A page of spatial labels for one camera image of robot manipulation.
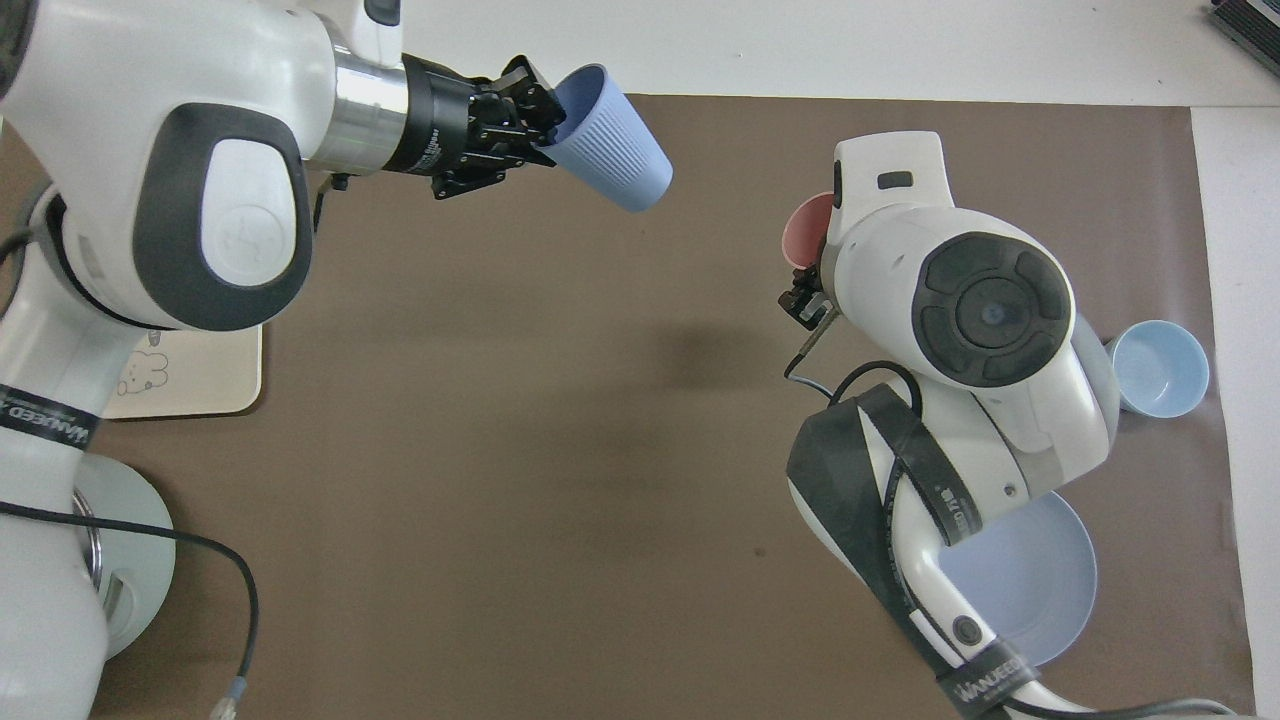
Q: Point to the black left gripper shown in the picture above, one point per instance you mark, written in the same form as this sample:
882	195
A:
450	125

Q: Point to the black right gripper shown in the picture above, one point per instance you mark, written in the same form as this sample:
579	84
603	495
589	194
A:
820	295

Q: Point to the pink cup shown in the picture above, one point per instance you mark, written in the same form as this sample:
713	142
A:
805	230

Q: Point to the blue ribbed cup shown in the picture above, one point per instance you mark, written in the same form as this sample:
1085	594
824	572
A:
615	145

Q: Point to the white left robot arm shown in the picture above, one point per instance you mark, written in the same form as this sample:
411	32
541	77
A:
100	100

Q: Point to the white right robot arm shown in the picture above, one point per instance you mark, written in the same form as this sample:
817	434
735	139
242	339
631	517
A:
1000	300

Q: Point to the cream tray with rabbit print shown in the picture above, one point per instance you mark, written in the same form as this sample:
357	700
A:
210	375

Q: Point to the brown table mat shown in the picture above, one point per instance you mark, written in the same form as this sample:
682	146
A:
550	400

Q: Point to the lavender blue plate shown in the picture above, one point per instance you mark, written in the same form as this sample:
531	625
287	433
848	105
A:
1040	580

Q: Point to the light blue bowl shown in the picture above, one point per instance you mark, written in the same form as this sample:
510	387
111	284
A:
1160	368

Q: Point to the dark electronic device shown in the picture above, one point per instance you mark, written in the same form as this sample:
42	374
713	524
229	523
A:
1250	25

